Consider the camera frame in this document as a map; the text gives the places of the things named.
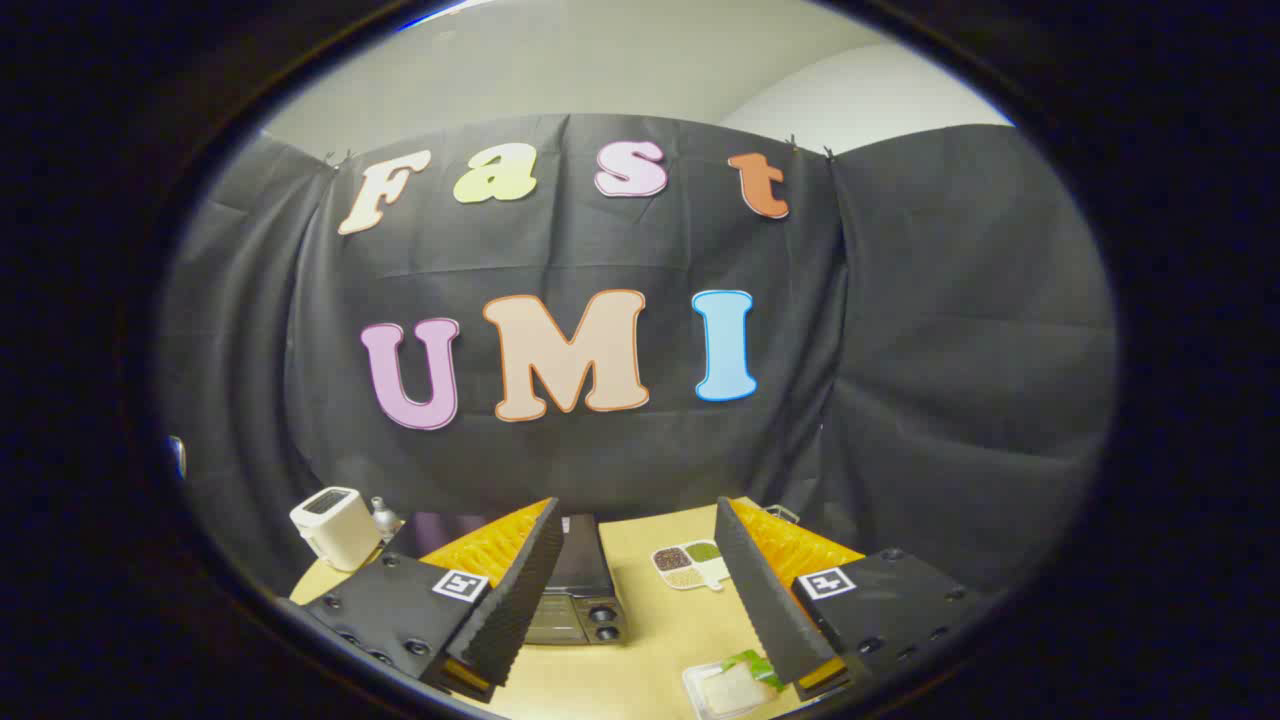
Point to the black backdrop cloth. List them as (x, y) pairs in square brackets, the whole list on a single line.
[(900, 350)]

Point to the white divided grain dish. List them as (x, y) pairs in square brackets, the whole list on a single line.
[(690, 565)]

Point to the small silver shaker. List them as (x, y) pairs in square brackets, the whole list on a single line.
[(384, 516)]

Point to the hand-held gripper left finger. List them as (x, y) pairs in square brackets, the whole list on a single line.
[(520, 590)]

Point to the white pop-up toaster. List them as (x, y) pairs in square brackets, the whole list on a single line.
[(335, 525)]

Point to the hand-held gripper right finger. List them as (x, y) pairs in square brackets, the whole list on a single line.
[(762, 590)]

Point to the lettuce sandwich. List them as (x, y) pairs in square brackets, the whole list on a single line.
[(735, 688)]

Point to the white plastic tray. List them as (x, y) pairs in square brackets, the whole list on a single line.
[(693, 682)]

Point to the black toaster oven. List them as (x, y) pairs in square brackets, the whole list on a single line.
[(585, 572)]

